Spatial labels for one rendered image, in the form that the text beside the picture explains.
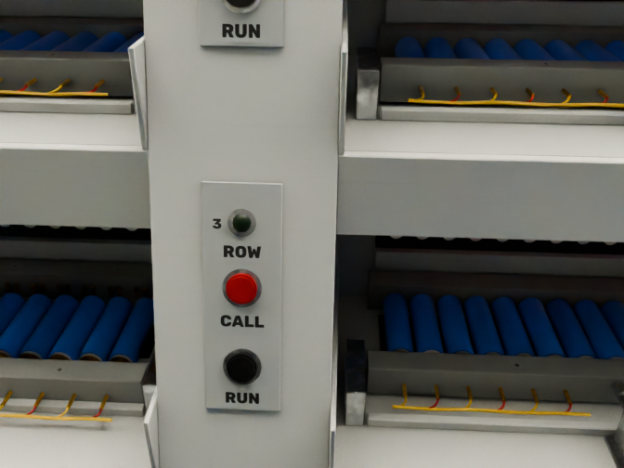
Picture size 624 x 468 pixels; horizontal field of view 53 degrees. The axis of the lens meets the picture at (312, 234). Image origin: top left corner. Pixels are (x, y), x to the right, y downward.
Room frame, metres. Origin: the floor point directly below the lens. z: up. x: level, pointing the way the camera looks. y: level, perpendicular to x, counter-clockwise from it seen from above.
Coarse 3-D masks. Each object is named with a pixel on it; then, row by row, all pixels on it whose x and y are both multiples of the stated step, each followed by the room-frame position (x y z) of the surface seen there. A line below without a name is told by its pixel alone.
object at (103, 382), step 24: (0, 360) 0.37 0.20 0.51; (24, 360) 0.37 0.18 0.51; (48, 360) 0.37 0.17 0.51; (72, 360) 0.37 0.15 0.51; (0, 384) 0.36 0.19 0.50; (24, 384) 0.36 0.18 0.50; (48, 384) 0.36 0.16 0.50; (72, 384) 0.36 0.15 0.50; (96, 384) 0.36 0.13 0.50; (120, 384) 0.36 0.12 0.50; (0, 408) 0.35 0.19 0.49
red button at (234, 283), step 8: (232, 280) 0.30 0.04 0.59; (240, 280) 0.30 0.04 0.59; (248, 280) 0.30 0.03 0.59; (232, 288) 0.30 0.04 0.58; (240, 288) 0.30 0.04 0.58; (248, 288) 0.30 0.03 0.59; (256, 288) 0.30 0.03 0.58; (232, 296) 0.30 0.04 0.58; (240, 296) 0.30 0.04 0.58; (248, 296) 0.30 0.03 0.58; (240, 304) 0.30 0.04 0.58
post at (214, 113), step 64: (192, 0) 0.31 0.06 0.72; (320, 0) 0.31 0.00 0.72; (192, 64) 0.31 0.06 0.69; (256, 64) 0.31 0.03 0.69; (320, 64) 0.31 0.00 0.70; (192, 128) 0.31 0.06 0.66; (256, 128) 0.31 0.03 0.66; (320, 128) 0.31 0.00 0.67; (192, 192) 0.31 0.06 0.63; (320, 192) 0.31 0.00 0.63; (192, 256) 0.31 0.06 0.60; (320, 256) 0.31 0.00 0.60; (192, 320) 0.31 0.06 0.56; (320, 320) 0.31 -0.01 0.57; (192, 384) 0.31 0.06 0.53; (320, 384) 0.31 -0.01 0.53; (192, 448) 0.31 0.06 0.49; (256, 448) 0.31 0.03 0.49; (320, 448) 0.31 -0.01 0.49
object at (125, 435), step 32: (32, 256) 0.49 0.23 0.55; (64, 256) 0.49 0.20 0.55; (96, 256) 0.49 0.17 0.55; (128, 256) 0.49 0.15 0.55; (64, 416) 0.36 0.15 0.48; (128, 416) 0.36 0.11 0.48; (0, 448) 0.33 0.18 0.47; (32, 448) 0.33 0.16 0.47; (64, 448) 0.33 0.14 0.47; (96, 448) 0.33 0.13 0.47; (128, 448) 0.33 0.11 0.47
